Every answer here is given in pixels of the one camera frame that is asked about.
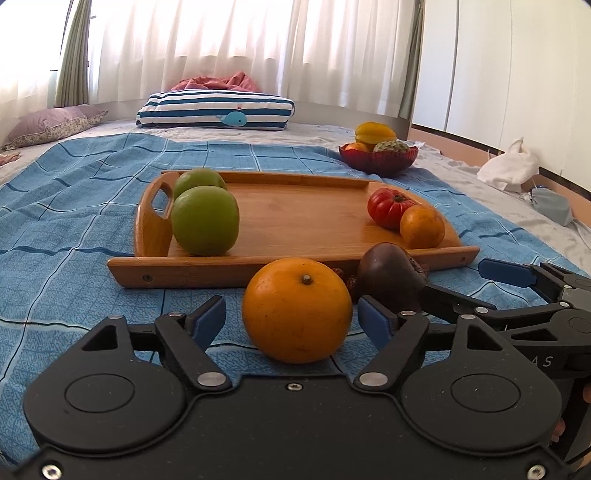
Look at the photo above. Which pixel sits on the blue striped whale pillow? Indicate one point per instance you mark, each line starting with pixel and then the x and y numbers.
pixel 203 108

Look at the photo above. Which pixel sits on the ribbed red tomato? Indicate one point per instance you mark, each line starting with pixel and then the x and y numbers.
pixel 388 207

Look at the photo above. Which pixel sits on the dark purple fruit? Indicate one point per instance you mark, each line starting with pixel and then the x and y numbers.
pixel 388 272

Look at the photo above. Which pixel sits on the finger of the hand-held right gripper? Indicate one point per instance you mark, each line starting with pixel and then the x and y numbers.
pixel 505 271
pixel 461 302

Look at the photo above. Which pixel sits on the smooth green apple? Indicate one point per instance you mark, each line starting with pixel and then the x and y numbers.
pixel 205 221

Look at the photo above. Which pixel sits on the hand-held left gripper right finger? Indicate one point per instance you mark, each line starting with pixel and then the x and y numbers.
pixel 374 323

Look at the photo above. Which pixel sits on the orange red peach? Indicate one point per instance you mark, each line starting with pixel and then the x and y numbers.
pixel 355 147

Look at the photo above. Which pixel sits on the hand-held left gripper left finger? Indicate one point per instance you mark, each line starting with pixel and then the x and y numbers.
pixel 207 321

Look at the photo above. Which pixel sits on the grey green curtain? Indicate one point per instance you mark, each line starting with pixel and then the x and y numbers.
pixel 74 55
pixel 412 60

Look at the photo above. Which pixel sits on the wooden bed frame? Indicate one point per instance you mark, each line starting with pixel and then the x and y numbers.
pixel 461 150

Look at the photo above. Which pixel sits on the green custard apple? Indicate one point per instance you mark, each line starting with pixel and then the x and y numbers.
pixel 391 146

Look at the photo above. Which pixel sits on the pink crumpled blanket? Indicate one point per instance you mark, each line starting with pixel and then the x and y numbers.
pixel 217 83

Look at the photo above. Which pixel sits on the pink crumpled clothes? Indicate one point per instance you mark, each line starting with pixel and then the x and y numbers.
pixel 9 159

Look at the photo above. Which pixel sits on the white sheer curtain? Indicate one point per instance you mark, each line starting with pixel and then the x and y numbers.
pixel 207 46

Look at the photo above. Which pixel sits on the green apple with brown patch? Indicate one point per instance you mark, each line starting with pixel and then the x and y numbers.
pixel 198 177

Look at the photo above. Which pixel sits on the red fruit bowl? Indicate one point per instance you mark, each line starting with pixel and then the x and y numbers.
pixel 378 162

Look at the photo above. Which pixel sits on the purple floral pillow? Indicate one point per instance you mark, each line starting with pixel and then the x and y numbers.
pixel 46 124

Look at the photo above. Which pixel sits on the large orange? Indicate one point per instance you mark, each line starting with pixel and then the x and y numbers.
pixel 295 309

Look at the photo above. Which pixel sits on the white plastic bag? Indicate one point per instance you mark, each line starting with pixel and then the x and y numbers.
pixel 508 166

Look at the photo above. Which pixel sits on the small orange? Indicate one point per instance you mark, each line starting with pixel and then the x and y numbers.
pixel 422 227

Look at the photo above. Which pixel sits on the blue grey pouch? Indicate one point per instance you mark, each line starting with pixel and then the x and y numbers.
pixel 551 206

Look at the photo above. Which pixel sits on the yellow starfruit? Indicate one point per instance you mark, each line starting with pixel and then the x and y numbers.
pixel 375 133

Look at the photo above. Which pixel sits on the white bed sheet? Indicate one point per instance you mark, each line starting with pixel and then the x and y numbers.
pixel 314 136

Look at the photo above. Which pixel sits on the blue checked blanket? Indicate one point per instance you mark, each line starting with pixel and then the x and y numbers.
pixel 69 221

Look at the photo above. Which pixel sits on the white wardrobe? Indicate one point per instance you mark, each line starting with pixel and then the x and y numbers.
pixel 508 69

